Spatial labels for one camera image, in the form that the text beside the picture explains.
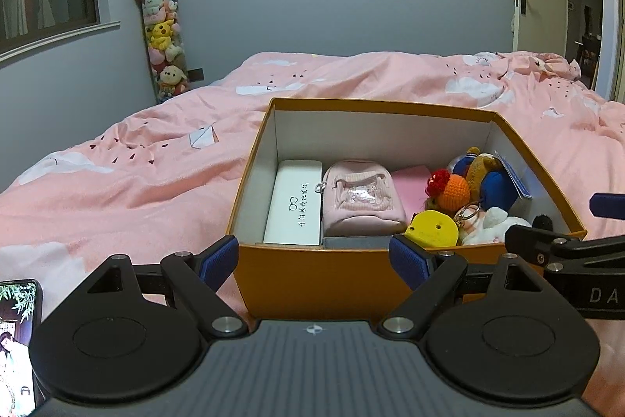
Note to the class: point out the grey square box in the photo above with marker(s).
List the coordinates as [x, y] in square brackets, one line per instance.
[356, 242]

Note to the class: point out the smartphone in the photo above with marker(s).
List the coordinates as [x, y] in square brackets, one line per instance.
[17, 348]

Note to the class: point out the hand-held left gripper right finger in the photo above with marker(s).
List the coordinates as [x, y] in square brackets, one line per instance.
[407, 258]

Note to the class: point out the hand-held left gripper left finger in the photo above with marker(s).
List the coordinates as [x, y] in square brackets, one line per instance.
[219, 258]

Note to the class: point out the pink printed blanket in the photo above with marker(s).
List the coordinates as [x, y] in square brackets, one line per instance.
[146, 177]

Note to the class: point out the yellow plastic key tag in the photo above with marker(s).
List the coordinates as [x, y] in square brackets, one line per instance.
[432, 229]

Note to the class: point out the pink zipper pouch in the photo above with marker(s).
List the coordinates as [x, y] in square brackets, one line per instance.
[361, 202]

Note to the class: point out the orange cardboard box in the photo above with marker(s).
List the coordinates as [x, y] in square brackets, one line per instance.
[312, 280]

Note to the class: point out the orange crochet doll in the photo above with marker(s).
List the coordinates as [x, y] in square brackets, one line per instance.
[456, 192]

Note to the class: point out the blue card tag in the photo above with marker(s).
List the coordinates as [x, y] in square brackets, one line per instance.
[517, 180]

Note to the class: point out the pink snap wallet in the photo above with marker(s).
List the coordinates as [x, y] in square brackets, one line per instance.
[410, 187]

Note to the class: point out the dark wall socket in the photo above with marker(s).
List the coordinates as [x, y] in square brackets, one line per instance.
[195, 75]

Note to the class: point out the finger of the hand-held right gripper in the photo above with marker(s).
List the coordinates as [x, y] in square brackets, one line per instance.
[532, 241]
[608, 204]

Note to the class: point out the sailor dog plush toy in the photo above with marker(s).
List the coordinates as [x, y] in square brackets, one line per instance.
[498, 192]

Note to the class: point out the white plush with striped hat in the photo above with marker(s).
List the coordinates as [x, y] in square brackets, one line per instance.
[493, 224]

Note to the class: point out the white glasses case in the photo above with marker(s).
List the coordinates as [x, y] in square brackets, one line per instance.
[293, 202]

